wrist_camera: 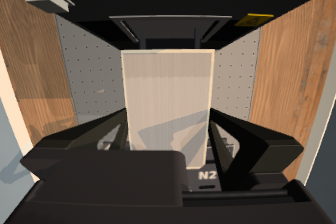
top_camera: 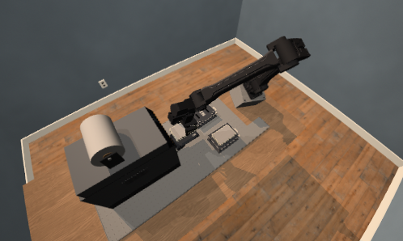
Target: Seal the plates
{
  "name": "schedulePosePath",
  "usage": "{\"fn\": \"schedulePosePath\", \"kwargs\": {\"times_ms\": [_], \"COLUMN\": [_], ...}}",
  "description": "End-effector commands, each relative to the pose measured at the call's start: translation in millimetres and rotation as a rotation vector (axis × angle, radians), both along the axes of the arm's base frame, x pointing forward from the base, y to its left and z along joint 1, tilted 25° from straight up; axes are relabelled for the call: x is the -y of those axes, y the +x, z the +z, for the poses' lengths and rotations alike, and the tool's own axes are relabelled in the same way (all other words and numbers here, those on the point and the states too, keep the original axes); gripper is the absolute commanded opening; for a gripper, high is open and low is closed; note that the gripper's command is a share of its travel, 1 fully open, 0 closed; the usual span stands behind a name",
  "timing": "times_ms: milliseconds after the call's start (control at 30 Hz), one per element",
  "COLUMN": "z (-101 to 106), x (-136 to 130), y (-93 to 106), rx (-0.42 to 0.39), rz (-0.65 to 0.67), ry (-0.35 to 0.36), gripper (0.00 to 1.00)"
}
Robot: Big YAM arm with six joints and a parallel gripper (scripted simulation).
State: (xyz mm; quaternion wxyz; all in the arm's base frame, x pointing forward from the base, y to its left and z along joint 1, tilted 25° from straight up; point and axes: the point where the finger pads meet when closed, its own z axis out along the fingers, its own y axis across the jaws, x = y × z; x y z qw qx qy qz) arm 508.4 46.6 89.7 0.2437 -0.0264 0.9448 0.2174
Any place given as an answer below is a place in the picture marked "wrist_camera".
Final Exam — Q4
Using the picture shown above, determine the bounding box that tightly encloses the cream well plate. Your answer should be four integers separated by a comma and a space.
121, 49, 215, 165

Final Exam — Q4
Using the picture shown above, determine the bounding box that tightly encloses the grey perforated base plate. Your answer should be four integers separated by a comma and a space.
54, 14, 262, 125

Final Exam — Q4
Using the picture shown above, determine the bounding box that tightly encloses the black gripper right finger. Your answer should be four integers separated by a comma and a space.
208, 107, 304, 191

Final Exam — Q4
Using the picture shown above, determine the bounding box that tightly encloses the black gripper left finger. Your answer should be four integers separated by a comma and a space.
34, 107, 129, 150

